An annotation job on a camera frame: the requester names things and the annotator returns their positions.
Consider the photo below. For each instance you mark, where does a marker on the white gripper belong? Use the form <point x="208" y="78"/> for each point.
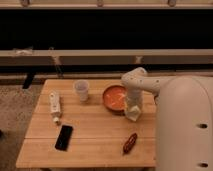
<point x="134" y="98"/>

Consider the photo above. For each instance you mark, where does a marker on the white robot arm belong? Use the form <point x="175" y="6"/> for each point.
<point x="184" y="118"/>

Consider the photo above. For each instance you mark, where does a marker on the orange ceramic bowl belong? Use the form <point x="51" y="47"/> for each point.
<point x="113" y="98"/>

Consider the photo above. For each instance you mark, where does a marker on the brown sausage snack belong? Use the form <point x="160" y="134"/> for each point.
<point x="129" y="143"/>

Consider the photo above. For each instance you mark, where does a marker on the clear plastic cup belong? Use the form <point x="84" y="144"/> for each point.
<point x="81" y="87"/>

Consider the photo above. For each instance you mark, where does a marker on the white tube bottle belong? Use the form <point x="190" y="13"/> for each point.
<point x="55" y="107"/>

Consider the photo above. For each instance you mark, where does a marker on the black phone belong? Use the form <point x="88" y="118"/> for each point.
<point x="64" y="137"/>

